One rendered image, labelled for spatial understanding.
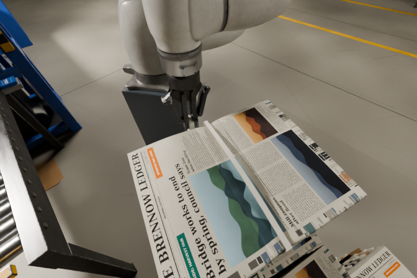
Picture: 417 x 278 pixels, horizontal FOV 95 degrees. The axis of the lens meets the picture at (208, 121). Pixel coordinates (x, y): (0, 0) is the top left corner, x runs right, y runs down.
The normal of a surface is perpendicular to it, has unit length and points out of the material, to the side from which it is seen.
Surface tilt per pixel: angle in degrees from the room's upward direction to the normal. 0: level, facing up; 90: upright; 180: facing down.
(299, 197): 0
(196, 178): 5
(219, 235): 1
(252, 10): 93
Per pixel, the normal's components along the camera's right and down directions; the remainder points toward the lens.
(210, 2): 0.50, 0.47
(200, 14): 0.45, 0.65
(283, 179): -0.04, -0.66
